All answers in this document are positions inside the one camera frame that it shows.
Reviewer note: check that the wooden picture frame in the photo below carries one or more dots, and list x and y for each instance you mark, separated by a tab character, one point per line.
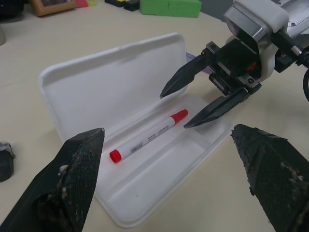
48	8

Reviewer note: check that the red marker with white barrel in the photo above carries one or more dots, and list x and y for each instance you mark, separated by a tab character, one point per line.
149	136

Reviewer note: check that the dark grey worn object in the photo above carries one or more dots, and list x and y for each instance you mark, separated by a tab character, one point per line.
4	166

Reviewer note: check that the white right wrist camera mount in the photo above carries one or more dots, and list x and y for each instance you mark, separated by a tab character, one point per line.
265	12

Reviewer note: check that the purple marker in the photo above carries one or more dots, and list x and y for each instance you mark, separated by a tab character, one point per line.
189	57

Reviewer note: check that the yellow-green object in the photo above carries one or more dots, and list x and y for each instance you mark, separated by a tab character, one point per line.
92	2

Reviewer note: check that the pink object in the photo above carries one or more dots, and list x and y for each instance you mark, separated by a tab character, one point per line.
82	3

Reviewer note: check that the white pencil case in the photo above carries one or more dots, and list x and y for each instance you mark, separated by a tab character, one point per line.
96	84

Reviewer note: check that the black and yellow box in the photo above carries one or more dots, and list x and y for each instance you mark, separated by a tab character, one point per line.
113	2

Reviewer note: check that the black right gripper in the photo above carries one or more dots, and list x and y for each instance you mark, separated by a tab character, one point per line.
235	58

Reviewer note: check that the green foam block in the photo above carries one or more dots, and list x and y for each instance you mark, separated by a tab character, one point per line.
169	7

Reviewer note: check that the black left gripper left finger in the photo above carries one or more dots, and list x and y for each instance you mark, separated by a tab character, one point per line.
72	174

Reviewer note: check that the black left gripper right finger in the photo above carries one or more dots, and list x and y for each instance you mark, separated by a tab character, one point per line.
277	174

